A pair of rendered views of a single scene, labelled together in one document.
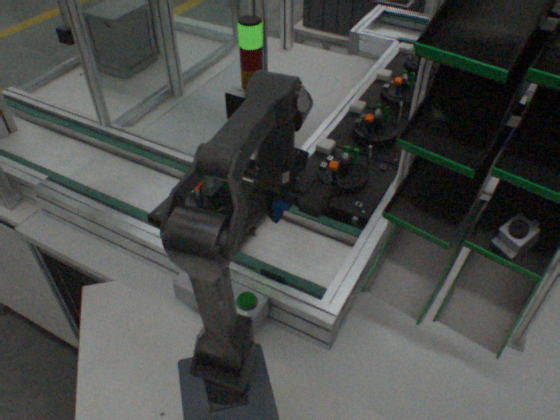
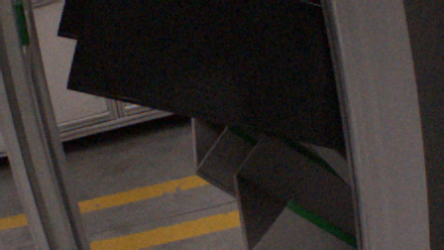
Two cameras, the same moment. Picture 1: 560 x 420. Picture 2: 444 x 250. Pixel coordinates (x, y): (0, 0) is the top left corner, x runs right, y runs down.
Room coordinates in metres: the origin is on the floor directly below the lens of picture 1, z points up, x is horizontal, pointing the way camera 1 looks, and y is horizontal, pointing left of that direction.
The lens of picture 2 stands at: (1.07, 0.06, 1.43)
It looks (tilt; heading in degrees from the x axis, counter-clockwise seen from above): 19 degrees down; 232
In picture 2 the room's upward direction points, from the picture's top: 11 degrees counter-clockwise
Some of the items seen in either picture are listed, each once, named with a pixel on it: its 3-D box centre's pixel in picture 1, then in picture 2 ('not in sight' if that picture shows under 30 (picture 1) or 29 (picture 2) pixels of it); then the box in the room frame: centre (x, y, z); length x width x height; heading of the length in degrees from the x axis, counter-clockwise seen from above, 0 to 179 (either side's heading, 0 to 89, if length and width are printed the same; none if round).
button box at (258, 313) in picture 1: (220, 297); not in sight; (0.66, 0.13, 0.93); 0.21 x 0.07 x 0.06; 61
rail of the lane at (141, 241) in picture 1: (171, 252); not in sight; (0.81, 0.27, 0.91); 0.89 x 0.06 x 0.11; 61
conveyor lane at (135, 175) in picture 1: (204, 207); not in sight; (0.98, 0.20, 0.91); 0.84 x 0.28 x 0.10; 61
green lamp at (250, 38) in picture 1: (250, 33); not in sight; (1.01, 0.06, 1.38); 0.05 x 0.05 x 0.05
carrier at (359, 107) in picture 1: (377, 120); not in sight; (1.25, -0.29, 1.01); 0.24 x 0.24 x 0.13; 61
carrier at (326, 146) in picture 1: (344, 164); not in sight; (1.03, -0.17, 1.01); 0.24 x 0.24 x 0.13; 61
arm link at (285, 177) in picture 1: (276, 170); not in sight; (0.62, 0.01, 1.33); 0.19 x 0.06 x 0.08; 61
